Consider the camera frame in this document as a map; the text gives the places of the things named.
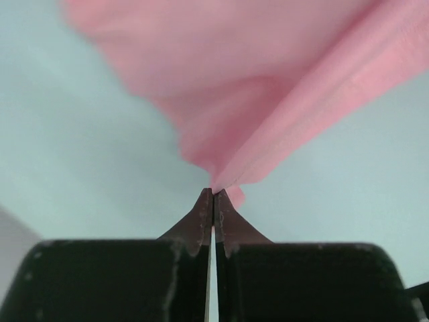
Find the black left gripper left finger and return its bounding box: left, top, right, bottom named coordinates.
left=9, top=189, right=213, bottom=322

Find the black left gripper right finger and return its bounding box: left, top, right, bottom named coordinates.
left=212, top=191, right=418, bottom=321

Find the pink t shirt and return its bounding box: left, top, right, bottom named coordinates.
left=63, top=1, right=428, bottom=206

